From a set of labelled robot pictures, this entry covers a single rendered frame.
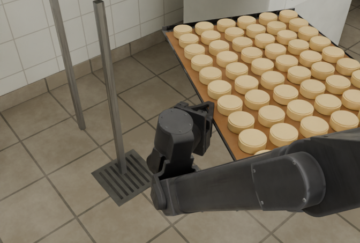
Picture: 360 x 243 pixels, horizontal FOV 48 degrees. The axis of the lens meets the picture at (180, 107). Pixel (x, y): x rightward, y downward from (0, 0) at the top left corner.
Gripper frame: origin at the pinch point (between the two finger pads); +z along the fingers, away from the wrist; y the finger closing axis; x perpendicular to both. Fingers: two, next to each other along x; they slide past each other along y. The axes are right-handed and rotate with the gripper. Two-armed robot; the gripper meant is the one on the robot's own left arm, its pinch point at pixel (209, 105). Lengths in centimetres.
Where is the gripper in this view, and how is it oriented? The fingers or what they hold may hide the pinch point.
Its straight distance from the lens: 82.1
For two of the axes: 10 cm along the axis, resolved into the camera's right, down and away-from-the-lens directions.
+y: 0.1, 7.8, 6.2
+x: 8.7, 3.0, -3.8
